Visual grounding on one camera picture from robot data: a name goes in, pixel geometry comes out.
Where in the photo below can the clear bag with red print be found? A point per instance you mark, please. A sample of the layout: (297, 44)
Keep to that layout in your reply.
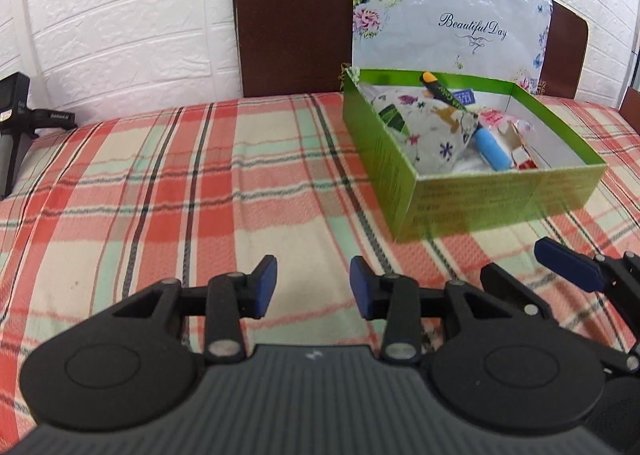
(500, 121)

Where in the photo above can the green cardboard box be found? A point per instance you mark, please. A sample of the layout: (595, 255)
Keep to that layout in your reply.
(390, 170)

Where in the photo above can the floral cloth pouch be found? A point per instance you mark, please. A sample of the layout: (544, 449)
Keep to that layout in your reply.
(430, 135)

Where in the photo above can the plaid blanket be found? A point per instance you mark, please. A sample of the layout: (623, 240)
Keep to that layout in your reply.
(200, 215)

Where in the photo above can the blue label card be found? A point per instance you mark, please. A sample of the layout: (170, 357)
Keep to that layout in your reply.
(464, 96)

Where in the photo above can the brown wooden headboard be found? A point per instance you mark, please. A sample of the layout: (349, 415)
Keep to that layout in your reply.
(290, 15)

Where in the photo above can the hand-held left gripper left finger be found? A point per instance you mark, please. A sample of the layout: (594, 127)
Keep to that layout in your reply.
(265, 285)

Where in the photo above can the black marker with yellow end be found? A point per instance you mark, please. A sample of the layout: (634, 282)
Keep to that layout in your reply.
(440, 89)

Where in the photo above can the blue cylinder stick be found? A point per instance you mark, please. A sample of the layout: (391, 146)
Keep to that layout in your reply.
(492, 150)

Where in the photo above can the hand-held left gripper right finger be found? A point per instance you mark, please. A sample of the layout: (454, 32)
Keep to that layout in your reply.
(361, 285)

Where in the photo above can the brown wooden furniture piece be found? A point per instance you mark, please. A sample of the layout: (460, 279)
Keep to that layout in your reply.
(632, 110)

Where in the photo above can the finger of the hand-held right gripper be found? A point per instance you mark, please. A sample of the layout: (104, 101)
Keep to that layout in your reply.
(567, 260)
(530, 300)

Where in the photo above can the red and white box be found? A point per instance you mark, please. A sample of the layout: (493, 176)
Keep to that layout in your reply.
(525, 160)

